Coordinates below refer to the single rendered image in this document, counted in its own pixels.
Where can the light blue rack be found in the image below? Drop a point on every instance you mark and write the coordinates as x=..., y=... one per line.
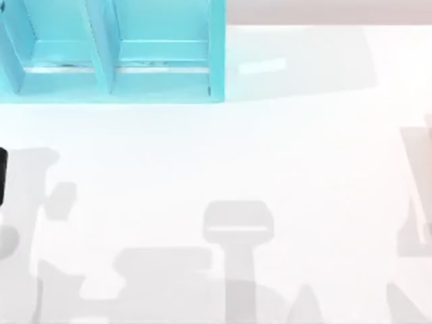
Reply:
x=162, y=50

